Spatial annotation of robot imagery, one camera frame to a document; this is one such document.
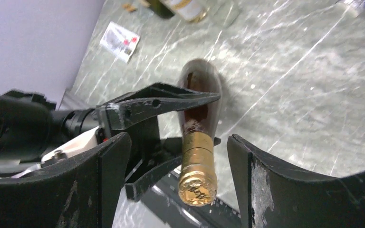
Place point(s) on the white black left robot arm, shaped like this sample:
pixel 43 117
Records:
pixel 32 130

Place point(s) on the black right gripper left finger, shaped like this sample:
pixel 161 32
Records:
pixel 78 192

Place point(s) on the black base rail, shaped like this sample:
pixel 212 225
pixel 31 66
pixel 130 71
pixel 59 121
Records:
pixel 163 200

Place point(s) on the blue labelled clear bottle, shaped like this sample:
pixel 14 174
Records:
pixel 351 7

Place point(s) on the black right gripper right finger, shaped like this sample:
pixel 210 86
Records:
pixel 273 193

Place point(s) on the clear plastic packet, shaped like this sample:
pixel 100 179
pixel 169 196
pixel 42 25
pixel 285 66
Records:
pixel 119 41

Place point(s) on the dark green wine bottle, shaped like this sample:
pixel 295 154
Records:
pixel 158 8

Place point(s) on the dark bottle gold foil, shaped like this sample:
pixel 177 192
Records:
pixel 198 181

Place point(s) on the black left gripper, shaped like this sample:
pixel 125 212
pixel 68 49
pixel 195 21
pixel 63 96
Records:
pixel 135 113

